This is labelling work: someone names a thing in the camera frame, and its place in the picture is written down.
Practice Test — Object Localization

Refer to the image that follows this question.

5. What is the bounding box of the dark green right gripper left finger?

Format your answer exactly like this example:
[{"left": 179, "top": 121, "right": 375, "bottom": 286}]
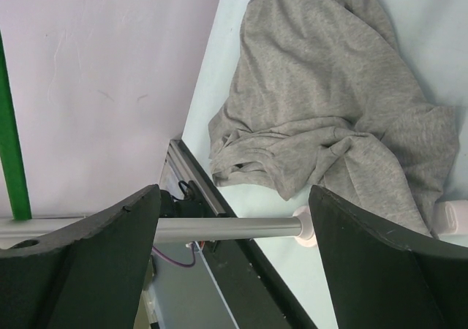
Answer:
[{"left": 1, "top": 185, "right": 161, "bottom": 328}]

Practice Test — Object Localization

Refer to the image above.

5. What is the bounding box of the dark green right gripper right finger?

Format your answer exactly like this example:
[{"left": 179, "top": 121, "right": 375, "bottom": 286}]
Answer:
[{"left": 309, "top": 186, "right": 467, "bottom": 328}]

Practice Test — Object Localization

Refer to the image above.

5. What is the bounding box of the green plastic hanger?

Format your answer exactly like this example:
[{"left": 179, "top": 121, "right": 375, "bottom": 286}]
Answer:
[{"left": 1, "top": 41, "right": 31, "bottom": 221}]

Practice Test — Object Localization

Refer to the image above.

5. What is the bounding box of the grey t shirt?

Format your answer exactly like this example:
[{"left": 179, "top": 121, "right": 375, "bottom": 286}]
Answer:
[{"left": 208, "top": 0, "right": 458, "bottom": 236}]

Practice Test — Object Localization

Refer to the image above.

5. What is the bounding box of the white clothes rack with poles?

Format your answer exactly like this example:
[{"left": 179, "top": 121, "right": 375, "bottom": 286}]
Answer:
[{"left": 1, "top": 200, "right": 467, "bottom": 249}]

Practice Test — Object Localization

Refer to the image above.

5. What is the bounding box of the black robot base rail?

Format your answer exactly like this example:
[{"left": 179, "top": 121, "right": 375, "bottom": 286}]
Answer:
[{"left": 162, "top": 140, "right": 315, "bottom": 328}]

